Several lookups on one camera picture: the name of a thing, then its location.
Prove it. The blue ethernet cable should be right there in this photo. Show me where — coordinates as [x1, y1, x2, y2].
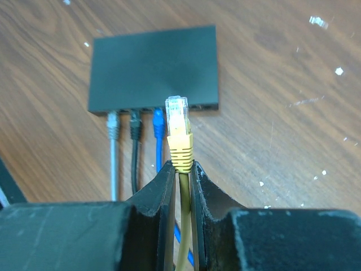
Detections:
[152, 108, 196, 268]

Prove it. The black network switch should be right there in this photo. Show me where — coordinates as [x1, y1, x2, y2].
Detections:
[87, 25, 219, 116]

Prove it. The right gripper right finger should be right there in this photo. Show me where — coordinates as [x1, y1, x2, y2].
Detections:
[190, 162, 360, 270]

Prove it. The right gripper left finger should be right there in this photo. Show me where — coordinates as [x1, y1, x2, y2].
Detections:
[1, 162, 175, 270]

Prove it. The grey ethernet cable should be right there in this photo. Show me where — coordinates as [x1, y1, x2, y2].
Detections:
[106, 110, 121, 202]

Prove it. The black ethernet cable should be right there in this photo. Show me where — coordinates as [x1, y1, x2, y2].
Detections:
[129, 110, 143, 195]

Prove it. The yellow ethernet cable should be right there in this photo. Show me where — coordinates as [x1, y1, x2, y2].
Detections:
[164, 95, 195, 271]

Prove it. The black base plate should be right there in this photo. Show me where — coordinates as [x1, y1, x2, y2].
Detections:
[0, 159, 27, 209]

